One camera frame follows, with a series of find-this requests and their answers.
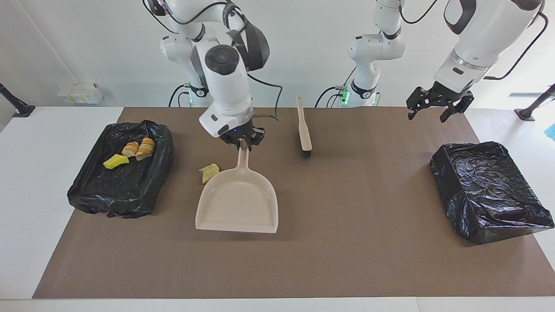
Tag black base cables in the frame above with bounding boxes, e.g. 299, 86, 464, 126
169, 84, 192, 107
315, 67, 349, 107

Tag brown table mat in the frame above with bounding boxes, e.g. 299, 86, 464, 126
33, 107, 555, 299

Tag pale sponge piece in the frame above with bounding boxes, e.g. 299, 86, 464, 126
199, 163, 220, 184

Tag black stand foot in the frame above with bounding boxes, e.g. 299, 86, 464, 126
0, 83, 36, 118
515, 84, 555, 121

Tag beige plastic dustpan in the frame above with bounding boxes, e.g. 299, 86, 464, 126
195, 143, 279, 234

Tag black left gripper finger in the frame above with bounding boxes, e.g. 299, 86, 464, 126
406, 87, 434, 120
440, 90, 474, 123

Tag white power strip box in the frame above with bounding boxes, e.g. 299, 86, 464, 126
58, 83, 104, 104

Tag black left base cables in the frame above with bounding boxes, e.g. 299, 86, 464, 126
315, 67, 349, 107

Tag yellow sponge piece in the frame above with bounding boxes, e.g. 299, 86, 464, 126
103, 154, 130, 170

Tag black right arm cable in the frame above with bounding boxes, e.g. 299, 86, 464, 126
143, 0, 284, 122

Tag striped orange bread piece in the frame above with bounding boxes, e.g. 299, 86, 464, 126
135, 137, 156, 161

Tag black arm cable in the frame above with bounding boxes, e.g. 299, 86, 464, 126
398, 0, 549, 81
143, 0, 284, 122

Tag black bag lined bin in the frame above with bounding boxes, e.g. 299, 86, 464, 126
67, 120, 175, 218
430, 141, 555, 245

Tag black right base cables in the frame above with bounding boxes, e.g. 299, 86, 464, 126
169, 84, 192, 107

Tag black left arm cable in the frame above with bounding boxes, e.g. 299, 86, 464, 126
398, 0, 549, 81

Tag beige hand brush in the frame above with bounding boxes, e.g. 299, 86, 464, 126
296, 96, 313, 158

